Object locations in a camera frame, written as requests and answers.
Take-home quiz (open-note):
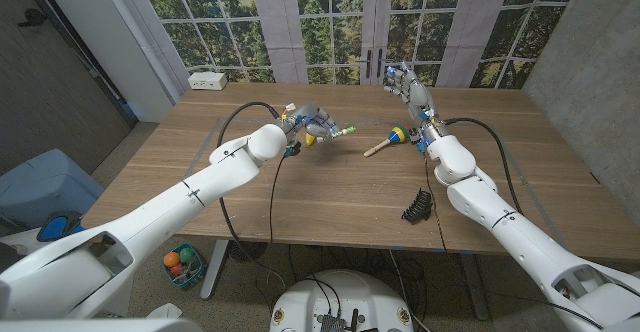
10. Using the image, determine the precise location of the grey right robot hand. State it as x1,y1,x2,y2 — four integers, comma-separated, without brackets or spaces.
383,60,449,146

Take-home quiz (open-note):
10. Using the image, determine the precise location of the white paper piece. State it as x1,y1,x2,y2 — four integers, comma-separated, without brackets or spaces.
146,302,184,320

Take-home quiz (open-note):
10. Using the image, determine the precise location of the black door handle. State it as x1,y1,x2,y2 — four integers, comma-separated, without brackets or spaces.
17,7,49,28

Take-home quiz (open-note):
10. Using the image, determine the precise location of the white power outlet box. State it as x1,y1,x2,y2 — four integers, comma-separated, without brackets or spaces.
187,71,228,92

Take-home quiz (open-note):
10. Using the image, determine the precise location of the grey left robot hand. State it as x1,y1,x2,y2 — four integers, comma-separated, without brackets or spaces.
279,104,346,146

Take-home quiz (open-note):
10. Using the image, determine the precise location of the white robot torso base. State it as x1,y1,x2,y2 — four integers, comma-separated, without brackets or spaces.
269,269,415,332

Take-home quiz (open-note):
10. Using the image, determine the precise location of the printed window backdrop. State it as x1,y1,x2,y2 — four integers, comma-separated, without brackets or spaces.
107,0,586,91

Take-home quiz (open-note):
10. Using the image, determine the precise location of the black round fan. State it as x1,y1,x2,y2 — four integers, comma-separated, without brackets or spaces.
229,240,269,263

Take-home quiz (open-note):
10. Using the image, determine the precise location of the colourful wooden maraca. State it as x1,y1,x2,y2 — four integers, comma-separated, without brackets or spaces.
363,123,413,159

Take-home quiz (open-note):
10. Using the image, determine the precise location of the blue grey storage bin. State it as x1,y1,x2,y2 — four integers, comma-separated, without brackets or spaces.
0,147,106,231

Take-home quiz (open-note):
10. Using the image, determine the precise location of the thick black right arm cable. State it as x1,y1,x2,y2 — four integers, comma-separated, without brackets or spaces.
443,117,524,216

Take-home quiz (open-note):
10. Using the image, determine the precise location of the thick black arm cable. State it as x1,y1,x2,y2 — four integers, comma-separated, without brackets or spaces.
443,117,524,216
216,101,281,253

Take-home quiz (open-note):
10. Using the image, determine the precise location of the table leg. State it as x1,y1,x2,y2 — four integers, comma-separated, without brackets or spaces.
199,239,230,302
459,251,491,321

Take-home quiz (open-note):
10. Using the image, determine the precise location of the black hair clip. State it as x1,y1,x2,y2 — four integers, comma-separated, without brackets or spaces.
401,188,434,226

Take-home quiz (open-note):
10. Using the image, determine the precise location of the basket of colourful balls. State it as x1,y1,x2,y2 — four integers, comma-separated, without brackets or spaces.
162,244,207,290

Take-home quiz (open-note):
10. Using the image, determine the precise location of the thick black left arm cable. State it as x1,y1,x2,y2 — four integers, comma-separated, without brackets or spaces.
216,101,281,253

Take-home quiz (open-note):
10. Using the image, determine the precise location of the blue black pad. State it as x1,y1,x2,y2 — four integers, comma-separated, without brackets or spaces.
36,210,86,243

